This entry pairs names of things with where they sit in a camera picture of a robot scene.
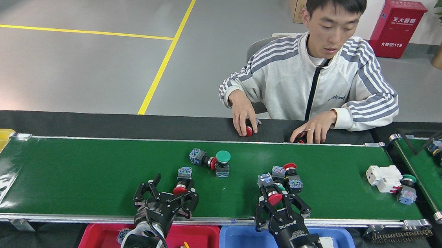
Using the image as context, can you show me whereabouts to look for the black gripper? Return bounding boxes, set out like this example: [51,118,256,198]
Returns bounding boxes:
[253,188,324,248]
[131,172,201,237]

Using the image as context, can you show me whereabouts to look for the red plastic tray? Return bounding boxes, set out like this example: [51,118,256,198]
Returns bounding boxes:
[76,215,221,248]

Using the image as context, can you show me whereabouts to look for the person's left hand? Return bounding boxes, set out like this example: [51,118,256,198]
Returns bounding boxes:
[290,107,339,146]

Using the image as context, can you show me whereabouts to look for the person's right hand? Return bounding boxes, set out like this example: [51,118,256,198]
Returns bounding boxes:
[226,89,263,138]

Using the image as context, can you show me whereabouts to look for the person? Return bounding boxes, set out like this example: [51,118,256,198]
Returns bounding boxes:
[215,0,408,151]

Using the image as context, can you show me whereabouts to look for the grey office chair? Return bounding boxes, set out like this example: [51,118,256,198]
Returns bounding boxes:
[241,30,292,118]

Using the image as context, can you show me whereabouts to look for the brown cardboard box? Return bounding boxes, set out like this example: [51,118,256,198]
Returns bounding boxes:
[284,0,309,24]

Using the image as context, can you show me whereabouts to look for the red fire extinguisher cabinet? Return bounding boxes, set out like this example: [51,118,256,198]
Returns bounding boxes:
[368,0,428,61]

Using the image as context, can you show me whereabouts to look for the black roller chain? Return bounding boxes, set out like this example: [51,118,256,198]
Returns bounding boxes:
[366,223,433,247]

